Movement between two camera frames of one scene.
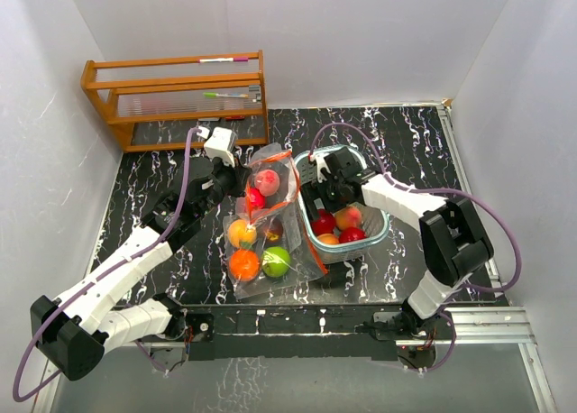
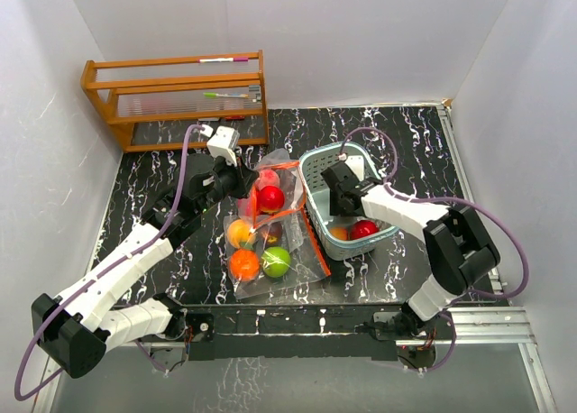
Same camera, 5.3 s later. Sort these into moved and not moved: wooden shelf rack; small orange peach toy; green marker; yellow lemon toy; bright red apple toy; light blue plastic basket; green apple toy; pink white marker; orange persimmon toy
Moved: bright red apple toy; light blue plastic basket; small orange peach toy
Not moved: pink white marker; yellow lemon toy; green marker; green apple toy; orange persimmon toy; wooden shelf rack
